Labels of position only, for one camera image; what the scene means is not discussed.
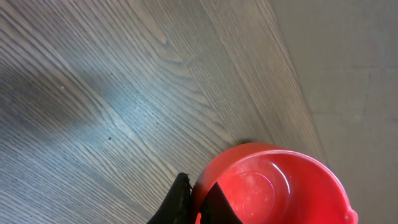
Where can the red measuring scoop blue handle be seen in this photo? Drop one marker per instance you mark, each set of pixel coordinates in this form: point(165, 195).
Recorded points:
point(264, 183)

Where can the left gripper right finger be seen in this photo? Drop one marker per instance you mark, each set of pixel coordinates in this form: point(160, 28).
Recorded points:
point(216, 209)

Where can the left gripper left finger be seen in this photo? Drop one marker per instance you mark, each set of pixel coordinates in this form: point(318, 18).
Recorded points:
point(176, 206)

